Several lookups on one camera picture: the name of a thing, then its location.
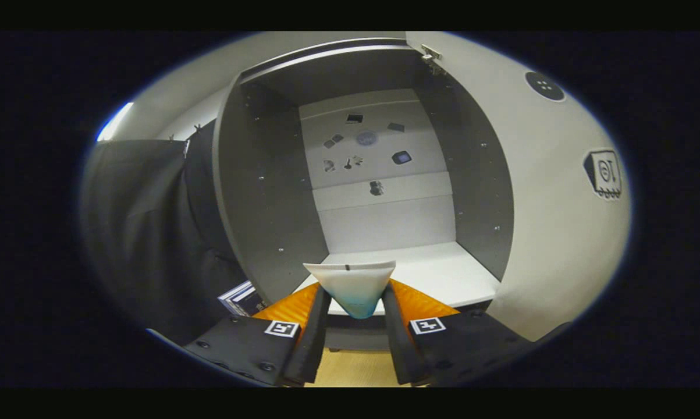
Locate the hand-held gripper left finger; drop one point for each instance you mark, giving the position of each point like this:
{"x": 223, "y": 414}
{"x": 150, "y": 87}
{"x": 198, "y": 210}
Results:
{"x": 312, "y": 337}

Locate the grey cabinet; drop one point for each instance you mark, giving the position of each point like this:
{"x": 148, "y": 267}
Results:
{"x": 268, "y": 203}

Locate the stack of books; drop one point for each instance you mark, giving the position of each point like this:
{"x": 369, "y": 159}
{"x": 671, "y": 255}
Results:
{"x": 242, "y": 298}

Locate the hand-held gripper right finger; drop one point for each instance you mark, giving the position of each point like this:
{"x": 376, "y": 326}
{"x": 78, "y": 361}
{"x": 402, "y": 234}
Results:
{"x": 402, "y": 337}

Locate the ceiling light panel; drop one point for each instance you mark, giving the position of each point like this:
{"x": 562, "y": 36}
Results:
{"x": 116, "y": 121}

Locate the metal door hinge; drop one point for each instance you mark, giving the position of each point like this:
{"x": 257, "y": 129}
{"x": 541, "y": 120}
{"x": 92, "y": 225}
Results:
{"x": 432, "y": 58}

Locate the black backdrop cloth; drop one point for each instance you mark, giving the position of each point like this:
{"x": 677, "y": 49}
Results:
{"x": 152, "y": 233}

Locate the white cup with blue base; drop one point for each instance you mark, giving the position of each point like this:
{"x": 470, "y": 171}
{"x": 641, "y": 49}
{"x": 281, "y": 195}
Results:
{"x": 352, "y": 285}

